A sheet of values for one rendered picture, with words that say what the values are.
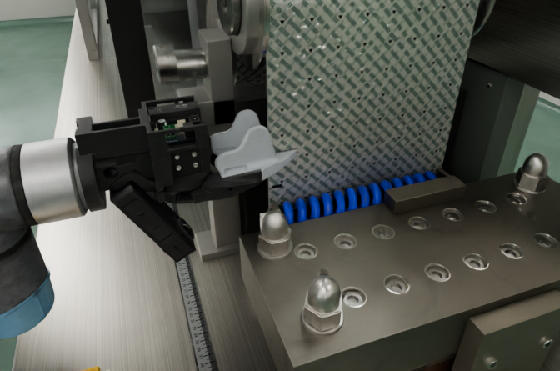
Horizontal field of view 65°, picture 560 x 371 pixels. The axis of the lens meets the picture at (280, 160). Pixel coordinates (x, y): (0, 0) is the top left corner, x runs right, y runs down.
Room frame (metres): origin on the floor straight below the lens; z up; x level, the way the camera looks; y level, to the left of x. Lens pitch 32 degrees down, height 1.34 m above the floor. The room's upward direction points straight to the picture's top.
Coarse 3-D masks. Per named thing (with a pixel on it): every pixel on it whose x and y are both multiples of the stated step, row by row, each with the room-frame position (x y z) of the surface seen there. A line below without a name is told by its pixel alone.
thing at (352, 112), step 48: (336, 48) 0.43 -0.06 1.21; (384, 48) 0.45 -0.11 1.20; (432, 48) 0.47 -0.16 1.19; (288, 96) 0.41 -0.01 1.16; (336, 96) 0.43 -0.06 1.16; (384, 96) 0.45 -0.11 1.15; (432, 96) 0.47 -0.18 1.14; (288, 144) 0.41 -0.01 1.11; (336, 144) 0.43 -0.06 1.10; (384, 144) 0.45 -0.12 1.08; (432, 144) 0.48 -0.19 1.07; (288, 192) 0.41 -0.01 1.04
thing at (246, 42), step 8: (248, 0) 0.41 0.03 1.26; (256, 0) 0.41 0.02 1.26; (248, 8) 0.41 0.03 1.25; (256, 8) 0.41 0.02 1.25; (248, 16) 0.41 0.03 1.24; (256, 16) 0.41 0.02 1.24; (248, 24) 0.41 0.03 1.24; (256, 24) 0.41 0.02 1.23; (240, 32) 0.43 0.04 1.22; (248, 32) 0.41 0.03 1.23; (256, 32) 0.41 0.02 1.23; (232, 40) 0.46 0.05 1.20; (240, 40) 0.43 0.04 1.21; (248, 40) 0.41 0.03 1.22; (256, 40) 0.42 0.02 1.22; (232, 48) 0.46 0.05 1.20; (240, 48) 0.43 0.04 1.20; (248, 48) 0.42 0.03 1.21
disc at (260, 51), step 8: (264, 0) 0.39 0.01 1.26; (264, 8) 0.39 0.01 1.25; (264, 16) 0.39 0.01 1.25; (264, 24) 0.40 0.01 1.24; (264, 32) 0.40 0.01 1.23; (264, 40) 0.40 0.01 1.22; (256, 48) 0.42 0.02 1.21; (264, 48) 0.40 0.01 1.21; (240, 56) 0.48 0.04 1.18; (248, 56) 0.45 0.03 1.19; (256, 56) 0.42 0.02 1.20; (264, 56) 0.41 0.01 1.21; (248, 64) 0.45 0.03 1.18; (256, 64) 0.42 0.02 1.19
